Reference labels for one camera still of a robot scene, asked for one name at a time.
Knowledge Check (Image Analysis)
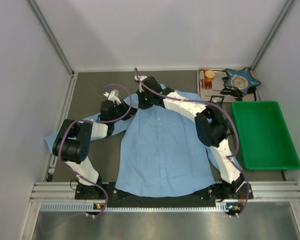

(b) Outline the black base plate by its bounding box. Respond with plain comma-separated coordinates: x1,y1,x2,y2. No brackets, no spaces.
74,181,256,208

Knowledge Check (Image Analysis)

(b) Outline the blue star-shaped dish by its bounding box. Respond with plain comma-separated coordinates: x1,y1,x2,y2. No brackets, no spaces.
223,67,261,95

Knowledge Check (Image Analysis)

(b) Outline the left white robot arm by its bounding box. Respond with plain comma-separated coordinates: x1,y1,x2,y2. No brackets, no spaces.
52,100,137,198

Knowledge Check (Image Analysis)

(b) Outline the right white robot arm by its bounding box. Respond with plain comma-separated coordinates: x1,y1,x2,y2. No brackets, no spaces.
134,74,245,198

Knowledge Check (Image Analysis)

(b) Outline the orange cup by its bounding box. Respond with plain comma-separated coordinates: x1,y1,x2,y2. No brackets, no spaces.
204,70,216,83

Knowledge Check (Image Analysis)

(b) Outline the metal tray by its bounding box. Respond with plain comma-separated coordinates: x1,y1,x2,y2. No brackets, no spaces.
196,68,261,103

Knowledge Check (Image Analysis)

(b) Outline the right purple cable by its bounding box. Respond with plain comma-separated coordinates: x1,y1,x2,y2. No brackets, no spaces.
134,67,251,218

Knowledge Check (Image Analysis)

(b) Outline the purple cable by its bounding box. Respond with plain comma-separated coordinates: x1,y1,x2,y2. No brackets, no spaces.
134,67,251,218
58,83,133,218

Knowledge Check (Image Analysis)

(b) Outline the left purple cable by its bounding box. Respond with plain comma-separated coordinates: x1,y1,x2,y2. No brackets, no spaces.
58,83,133,218

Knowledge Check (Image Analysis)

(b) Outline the aluminium front rail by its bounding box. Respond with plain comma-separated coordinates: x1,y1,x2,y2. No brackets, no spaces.
30,181,300,213

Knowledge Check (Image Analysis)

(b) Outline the light blue shirt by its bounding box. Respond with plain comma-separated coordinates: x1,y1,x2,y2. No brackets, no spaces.
44,83,243,198

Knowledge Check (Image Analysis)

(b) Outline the green plastic bin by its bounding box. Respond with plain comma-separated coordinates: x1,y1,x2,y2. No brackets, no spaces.
231,101,300,171

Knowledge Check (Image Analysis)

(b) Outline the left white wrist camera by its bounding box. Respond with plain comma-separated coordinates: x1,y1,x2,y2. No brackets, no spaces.
103,89,122,105

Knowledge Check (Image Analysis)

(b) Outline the black box gold brooch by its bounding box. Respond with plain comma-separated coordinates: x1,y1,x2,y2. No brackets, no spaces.
209,95,225,106

